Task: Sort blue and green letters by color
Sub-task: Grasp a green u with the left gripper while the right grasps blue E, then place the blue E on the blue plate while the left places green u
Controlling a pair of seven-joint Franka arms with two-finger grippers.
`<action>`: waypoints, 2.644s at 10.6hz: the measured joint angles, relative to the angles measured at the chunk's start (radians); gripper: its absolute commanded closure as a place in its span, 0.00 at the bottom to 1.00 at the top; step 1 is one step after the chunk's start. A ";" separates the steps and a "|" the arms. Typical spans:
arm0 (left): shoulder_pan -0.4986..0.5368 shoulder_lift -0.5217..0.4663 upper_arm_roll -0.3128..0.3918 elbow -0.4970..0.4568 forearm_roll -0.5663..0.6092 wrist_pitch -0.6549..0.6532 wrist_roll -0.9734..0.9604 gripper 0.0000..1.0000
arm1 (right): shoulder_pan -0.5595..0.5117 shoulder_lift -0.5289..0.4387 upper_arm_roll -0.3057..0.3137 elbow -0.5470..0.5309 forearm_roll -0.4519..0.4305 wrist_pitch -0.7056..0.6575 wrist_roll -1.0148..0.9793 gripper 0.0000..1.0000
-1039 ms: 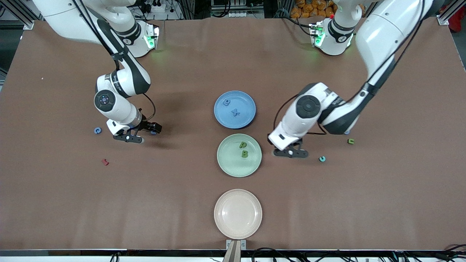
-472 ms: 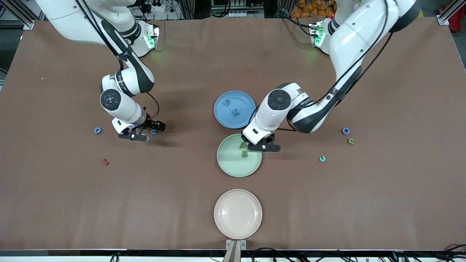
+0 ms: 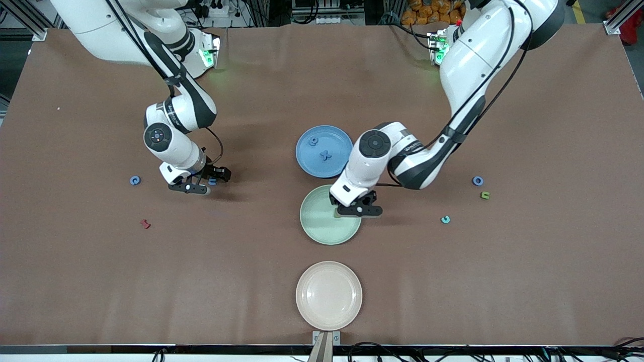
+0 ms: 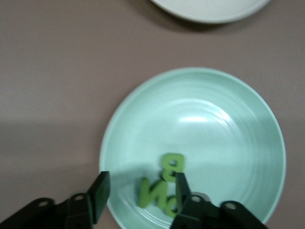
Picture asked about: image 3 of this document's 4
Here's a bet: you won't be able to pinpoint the light green plate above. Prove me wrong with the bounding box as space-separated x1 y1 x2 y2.
299 185 362 245

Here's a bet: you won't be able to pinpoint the blue plate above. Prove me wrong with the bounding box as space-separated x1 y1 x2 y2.
295 125 354 178

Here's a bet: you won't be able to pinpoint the beige plate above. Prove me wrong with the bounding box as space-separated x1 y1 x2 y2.
295 261 363 331

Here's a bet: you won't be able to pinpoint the white power strip black plugs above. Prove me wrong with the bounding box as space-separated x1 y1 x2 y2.
194 0 230 18

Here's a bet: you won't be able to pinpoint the orange objects pile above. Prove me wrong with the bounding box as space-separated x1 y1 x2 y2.
401 0 456 26

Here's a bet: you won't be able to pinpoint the red object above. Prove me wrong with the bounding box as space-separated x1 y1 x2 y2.
606 5 644 48

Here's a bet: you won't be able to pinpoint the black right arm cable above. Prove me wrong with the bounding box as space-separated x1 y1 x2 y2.
205 126 224 166

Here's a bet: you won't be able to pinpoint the tan upright post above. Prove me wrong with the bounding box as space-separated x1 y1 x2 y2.
308 333 335 362

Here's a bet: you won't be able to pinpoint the aluminium frame post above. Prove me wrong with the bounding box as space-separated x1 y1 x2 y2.
603 0 635 36
15 0 49 42

